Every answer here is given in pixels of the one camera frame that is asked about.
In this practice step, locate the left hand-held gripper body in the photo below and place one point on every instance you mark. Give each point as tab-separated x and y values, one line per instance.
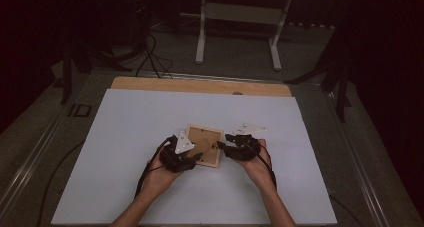
176	162

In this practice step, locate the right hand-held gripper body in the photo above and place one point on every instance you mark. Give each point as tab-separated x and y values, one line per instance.
243	150

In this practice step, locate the wooden picture frame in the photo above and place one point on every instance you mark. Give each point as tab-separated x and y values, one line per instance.
201	138

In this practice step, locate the person's left hand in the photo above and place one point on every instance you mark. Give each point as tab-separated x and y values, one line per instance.
158	178

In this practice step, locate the person's right hand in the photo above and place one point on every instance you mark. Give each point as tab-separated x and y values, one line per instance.
260	170

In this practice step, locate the white table sheet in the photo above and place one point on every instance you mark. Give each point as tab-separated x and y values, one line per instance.
133	120

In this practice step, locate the black rectangular floor box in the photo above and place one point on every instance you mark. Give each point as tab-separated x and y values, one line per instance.
80	110

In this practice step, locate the black tripod stand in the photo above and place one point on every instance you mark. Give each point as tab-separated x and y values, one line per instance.
341	93

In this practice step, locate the pale power strip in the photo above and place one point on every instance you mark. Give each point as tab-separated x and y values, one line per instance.
311	25

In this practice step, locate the dark curtain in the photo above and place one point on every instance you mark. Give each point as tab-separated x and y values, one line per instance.
26	37
393	87

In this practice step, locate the white metal desk frame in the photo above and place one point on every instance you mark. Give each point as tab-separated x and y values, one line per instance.
200	37

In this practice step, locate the metal floor rail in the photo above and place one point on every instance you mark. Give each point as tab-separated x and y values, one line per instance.
30	167
360	167

